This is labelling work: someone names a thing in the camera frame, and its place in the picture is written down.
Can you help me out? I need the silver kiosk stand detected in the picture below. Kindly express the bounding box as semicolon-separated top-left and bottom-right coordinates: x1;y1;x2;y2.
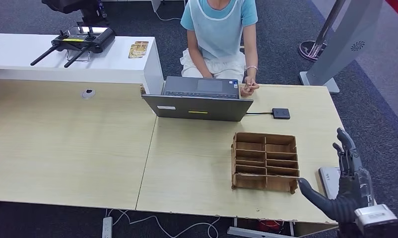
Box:
299;0;386;94

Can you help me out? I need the black bulky equipment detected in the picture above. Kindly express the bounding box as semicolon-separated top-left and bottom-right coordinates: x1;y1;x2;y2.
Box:
41;0;110;28

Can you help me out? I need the black USB hub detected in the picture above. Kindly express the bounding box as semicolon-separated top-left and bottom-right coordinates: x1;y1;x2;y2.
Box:
271;108;291;120

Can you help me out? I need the chrome stanchion post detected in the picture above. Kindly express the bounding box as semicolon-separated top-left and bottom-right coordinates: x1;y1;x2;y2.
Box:
298;0;346;62

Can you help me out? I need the white power strip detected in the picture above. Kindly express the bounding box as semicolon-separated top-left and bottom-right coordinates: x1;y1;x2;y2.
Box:
102;216;114;238

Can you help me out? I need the person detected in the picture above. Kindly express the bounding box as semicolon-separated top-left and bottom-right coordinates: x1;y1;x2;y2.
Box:
180;0;261;98

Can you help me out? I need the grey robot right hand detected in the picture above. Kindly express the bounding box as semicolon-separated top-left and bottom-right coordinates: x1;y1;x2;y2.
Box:
297;127;377;216

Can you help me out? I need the person's left hand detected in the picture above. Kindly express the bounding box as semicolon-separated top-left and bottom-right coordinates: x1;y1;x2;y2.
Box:
240;76;261;98

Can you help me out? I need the wire controller stand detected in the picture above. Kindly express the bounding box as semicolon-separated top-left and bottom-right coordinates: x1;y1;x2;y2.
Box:
66;49;90;63

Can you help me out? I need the white desk leg frame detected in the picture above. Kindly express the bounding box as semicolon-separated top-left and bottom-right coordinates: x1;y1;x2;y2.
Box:
227;218;297;238

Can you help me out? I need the black remote controller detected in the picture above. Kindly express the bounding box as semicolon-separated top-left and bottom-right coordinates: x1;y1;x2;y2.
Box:
30;26;117;69

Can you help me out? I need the white floor cable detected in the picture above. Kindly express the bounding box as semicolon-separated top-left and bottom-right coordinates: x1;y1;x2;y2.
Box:
105;209;221;238

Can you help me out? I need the white counter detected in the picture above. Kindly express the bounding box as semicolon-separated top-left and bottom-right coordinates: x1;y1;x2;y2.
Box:
0;33;164;96

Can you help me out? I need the thin white cable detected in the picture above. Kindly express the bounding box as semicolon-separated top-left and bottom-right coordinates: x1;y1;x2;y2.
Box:
154;9;182;21

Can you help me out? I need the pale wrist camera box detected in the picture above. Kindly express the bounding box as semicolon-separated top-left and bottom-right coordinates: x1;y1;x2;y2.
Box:
354;204;398;238

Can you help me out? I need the grey laptop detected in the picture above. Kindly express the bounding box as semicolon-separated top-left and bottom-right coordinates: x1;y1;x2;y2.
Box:
141;76;254;122

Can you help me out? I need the white card reader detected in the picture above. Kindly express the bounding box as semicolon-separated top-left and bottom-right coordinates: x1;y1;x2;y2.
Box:
318;167;341;200

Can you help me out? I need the brown divided organizer box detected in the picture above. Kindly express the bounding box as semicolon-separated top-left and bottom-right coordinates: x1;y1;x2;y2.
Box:
231;132;300;195

